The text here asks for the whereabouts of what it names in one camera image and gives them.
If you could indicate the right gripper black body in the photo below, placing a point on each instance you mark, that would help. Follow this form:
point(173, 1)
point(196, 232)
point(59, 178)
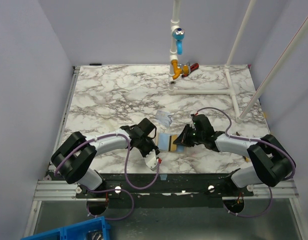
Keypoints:
point(192, 136)

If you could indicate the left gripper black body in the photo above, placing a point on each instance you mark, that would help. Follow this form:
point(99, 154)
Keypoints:
point(147, 146)

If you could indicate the beige leather card holder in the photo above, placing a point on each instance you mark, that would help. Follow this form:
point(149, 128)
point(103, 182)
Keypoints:
point(165, 143)

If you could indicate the gold card with magnetic stripe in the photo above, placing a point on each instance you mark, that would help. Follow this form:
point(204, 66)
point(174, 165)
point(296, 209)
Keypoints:
point(171, 146)

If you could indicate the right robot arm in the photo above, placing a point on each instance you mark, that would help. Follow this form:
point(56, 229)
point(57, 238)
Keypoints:
point(271, 163)

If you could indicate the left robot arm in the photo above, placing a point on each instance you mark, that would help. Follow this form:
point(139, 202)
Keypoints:
point(73, 158)

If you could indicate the silver VIP card top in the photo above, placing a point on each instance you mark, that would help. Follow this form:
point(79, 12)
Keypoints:
point(164, 118)

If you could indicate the orange pipe valve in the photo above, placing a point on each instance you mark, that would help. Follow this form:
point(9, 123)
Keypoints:
point(178, 71)

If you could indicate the red black pliers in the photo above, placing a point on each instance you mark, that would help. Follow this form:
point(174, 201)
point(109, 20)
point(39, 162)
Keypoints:
point(191, 68)

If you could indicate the blue plastic bin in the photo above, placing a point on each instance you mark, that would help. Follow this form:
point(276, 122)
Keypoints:
point(93, 229)

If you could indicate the blue pipe valve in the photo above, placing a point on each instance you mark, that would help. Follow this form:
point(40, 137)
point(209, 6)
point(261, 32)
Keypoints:
point(178, 34)

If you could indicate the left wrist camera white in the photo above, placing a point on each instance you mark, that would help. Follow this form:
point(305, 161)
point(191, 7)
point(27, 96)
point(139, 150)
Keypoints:
point(152, 160)

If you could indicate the yellow handled pliers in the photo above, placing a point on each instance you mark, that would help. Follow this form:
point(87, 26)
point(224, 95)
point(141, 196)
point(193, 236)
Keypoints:
point(245, 154)

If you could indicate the aluminium rail frame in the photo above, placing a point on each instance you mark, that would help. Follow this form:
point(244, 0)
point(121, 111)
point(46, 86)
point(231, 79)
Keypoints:
point(185, 198)

